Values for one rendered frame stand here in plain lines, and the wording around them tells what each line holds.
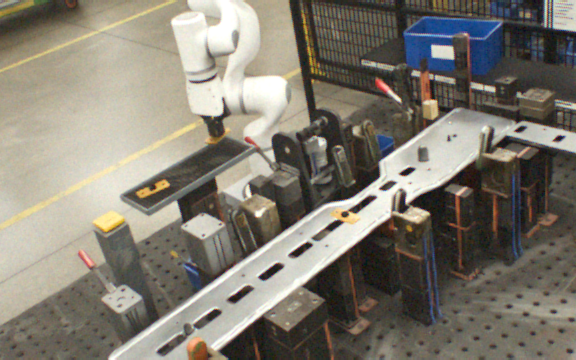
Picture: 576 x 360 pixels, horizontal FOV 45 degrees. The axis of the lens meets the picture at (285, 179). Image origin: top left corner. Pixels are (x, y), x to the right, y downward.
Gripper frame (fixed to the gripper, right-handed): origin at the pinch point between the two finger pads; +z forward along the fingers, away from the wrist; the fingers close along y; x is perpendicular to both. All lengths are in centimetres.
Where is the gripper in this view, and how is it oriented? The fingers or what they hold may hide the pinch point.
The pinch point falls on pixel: (215, 128)
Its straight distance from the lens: 191.3
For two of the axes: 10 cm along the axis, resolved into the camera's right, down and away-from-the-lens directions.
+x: 4.8, -5.2, 7.0
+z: 1.7, 8.4, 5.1
